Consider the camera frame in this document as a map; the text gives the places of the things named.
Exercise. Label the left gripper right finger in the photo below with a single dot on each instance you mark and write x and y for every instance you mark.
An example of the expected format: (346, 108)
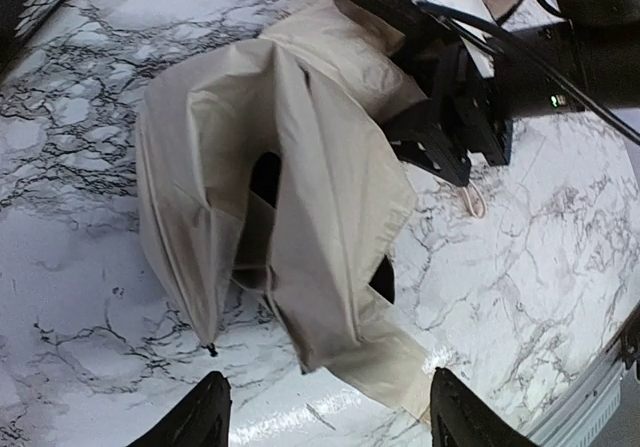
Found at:
(459, 418)

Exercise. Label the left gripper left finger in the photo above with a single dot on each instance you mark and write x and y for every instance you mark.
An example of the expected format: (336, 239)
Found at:
(201, 418)

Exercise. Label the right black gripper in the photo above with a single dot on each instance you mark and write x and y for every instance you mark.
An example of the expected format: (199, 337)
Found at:
(463, 114)

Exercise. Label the beige folding umbrella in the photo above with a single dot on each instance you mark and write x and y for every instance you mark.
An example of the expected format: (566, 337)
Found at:
(262, 165)

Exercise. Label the front aluminium rail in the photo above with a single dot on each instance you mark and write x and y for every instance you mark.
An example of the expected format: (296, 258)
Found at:
(580, 414)

